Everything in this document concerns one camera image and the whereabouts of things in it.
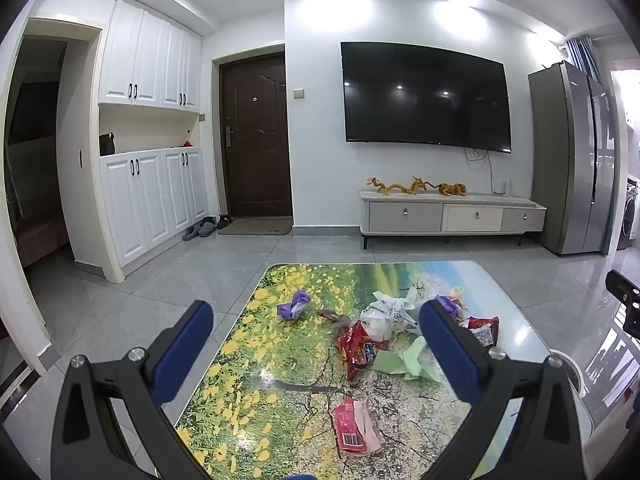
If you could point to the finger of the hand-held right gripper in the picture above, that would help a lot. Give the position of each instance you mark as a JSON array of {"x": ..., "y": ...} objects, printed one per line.
[{"x": 625, "y": 290}]

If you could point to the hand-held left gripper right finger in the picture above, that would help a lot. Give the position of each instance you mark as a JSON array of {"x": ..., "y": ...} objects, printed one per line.
[{"x": 445, "y": 347}]

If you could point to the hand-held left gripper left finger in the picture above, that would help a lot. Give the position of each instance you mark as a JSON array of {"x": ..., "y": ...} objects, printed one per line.
[{"x": 185, "y": 350}]

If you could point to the light green paper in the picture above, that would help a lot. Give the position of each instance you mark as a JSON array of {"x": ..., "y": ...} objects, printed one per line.
[{"x": 400, "y": 362}]

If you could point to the white plastic bag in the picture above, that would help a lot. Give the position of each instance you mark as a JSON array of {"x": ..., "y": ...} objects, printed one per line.
[{"x": 382, "y": 317}]

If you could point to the red snack wrapper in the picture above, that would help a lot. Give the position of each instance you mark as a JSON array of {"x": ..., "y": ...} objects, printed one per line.
[{"x": 356, "y": 347}]

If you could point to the white trash bin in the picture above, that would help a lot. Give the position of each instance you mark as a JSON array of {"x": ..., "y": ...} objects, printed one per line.
[{"x": 567, "y": 367}]

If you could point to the red white wrapper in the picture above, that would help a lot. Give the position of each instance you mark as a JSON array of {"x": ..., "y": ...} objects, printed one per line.
[{"x": 484, "y": 331}]

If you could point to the purple pink wrapper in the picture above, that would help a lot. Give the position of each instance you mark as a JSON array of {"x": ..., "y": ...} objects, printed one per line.
[{"x": 450, "y": 305}]

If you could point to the washing machine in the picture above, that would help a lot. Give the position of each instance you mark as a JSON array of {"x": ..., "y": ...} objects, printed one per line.
[{"x": 631, "y": 217}]

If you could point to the floral print table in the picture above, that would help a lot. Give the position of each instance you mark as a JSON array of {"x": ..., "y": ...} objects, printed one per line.
[{"x": 280, "y": 360}]

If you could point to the brown wrapper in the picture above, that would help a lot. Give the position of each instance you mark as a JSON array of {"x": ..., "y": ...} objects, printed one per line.
[{"x": 332, "y": 316}]

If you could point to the grey slipper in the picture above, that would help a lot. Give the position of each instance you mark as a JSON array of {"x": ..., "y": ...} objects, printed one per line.
[
  {"x": 207, "y": 228},
  {"x": 191, "y": 232}
]

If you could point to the pink packet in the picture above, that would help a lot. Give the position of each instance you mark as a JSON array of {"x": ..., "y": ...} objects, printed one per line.
[{"x": 352, "y": 427}]

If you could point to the white television cabinet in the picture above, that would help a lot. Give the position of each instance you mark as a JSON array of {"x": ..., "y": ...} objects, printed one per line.
[{"x": 425, "y": 215}]

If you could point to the black shoe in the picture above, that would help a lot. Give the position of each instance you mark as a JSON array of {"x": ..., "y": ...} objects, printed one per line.
[{"x": 224, "y": 221}]

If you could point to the brown doormat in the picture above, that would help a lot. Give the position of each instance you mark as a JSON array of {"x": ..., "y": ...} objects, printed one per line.
[{"x": 255, "y": 227}]

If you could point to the grey refrigerator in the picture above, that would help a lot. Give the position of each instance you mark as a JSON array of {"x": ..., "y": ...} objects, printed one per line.
[{"x": 570, "y": 160}]

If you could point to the golden tiger figurine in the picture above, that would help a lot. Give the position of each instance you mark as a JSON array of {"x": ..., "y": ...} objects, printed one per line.
[{"x": 450, "y": 190}]

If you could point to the golden dragon figurine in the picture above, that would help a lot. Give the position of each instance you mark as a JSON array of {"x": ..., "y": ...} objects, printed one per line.
[{"x": 395, "y": 187}]

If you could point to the black bag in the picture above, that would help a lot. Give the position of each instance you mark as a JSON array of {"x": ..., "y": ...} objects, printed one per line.
[{"x": 107, "y": 145}]

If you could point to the dark brown door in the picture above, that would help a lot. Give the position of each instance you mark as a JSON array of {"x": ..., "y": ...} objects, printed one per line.
[{"x": 255, "y": 135}]

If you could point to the blue curtain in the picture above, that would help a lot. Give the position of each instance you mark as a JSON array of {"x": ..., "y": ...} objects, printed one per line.
[{"x": 585, "y": 57}]

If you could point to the black wall television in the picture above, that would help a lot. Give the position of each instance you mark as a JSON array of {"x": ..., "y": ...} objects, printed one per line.
[{"x": 425, "y": 95}]

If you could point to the white wall cabinet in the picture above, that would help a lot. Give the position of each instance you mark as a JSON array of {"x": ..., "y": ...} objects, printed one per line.
[{"x": 145, "y": 60}]

